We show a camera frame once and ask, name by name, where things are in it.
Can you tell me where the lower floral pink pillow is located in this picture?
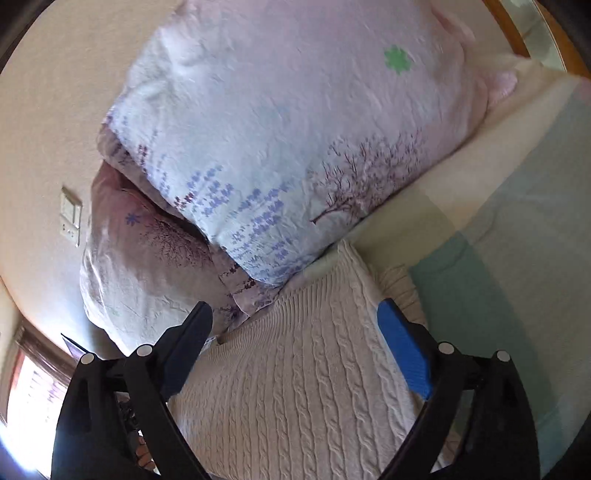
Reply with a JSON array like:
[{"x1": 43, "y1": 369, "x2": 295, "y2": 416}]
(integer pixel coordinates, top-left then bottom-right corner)
[{"x1": 79, "y1": 125, "x2": 283, "y2": 356}]

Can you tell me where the white wall switch socket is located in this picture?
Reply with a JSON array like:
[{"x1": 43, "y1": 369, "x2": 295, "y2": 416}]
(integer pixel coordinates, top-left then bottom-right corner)
[{"x1": 59, "y1": 187, "x2": 82, "y2": 247}]

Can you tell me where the pastel colour-block bed sheet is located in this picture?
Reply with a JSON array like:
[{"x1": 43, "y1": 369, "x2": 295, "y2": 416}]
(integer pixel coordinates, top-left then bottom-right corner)
[{"x1": 294, "y1": 50, "x2": 591, "y2": 476}]

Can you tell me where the large floral white pillow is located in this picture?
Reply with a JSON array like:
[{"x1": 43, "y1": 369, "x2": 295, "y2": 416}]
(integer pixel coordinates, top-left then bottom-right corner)
[{"x1": 98, "y1": 1, "x2": 517, "y2": 286}]

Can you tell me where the bright window with frame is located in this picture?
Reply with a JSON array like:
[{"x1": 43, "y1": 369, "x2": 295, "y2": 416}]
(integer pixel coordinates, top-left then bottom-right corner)
[{"x1": 1, "y1": 324, "x2": 74, "y2": 479}]

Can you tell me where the white cable-knit sweater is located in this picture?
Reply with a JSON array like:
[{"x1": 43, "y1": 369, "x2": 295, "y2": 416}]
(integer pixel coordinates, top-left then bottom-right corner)
[{"x1": 169, "y1": 243, "x2": 425, "y2": 479}]

